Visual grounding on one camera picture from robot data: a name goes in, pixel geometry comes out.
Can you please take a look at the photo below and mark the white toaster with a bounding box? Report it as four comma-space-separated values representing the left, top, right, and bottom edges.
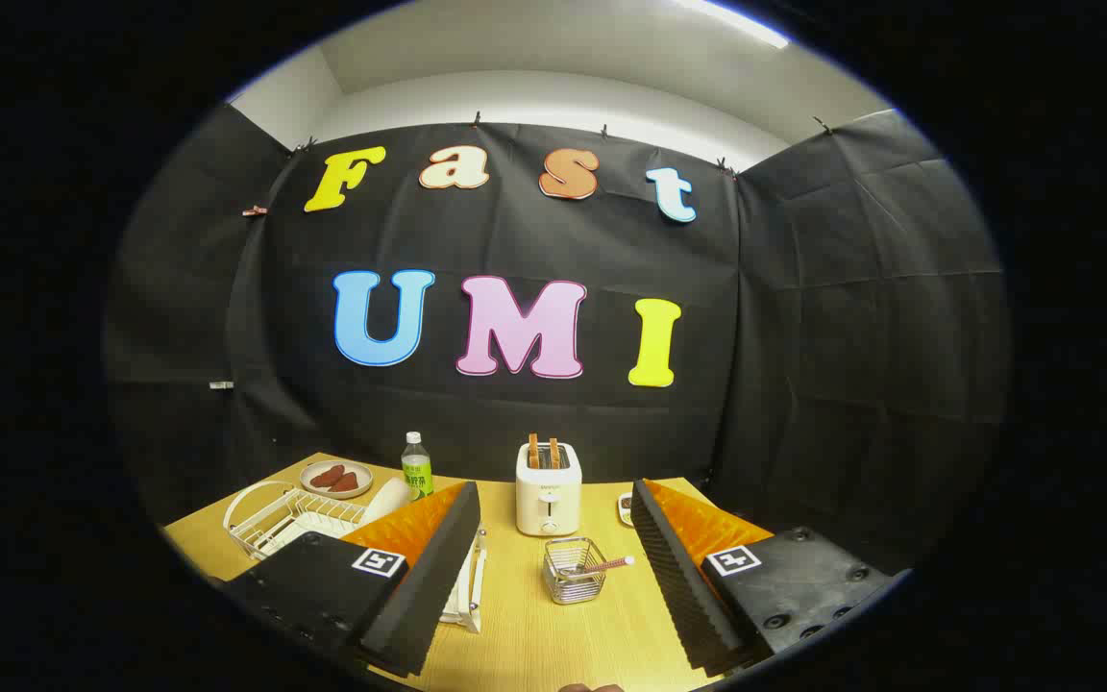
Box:
516, 440, 583, 537

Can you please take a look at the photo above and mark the metal spoon with pale handle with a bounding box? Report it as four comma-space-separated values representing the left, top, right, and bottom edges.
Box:
561, 555, 635, 579

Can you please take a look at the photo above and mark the black backdrop cloth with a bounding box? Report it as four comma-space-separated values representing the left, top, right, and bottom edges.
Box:
102, 104, 1011, 578

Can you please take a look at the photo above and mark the small plate with sausages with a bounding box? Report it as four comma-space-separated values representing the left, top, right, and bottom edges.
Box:
300, 459, 374, 499

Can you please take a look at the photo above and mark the green tea bottle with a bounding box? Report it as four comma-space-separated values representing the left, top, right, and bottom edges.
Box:
401, 432, 434, 501

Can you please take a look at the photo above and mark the white round plate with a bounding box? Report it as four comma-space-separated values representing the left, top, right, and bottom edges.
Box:
361, 478, 412, 525

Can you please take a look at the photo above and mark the white wire dish rack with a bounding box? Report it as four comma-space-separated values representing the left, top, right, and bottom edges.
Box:
223, 479, 489, 633

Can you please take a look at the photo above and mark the metal wire basket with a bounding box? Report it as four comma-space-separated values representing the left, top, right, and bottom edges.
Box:
543, 537, 608, 606

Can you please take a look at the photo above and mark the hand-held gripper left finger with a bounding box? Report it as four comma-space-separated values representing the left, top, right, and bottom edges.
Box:
222, 481, 482, 679

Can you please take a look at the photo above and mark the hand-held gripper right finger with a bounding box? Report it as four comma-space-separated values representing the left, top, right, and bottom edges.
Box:
630, 478, 900, 677

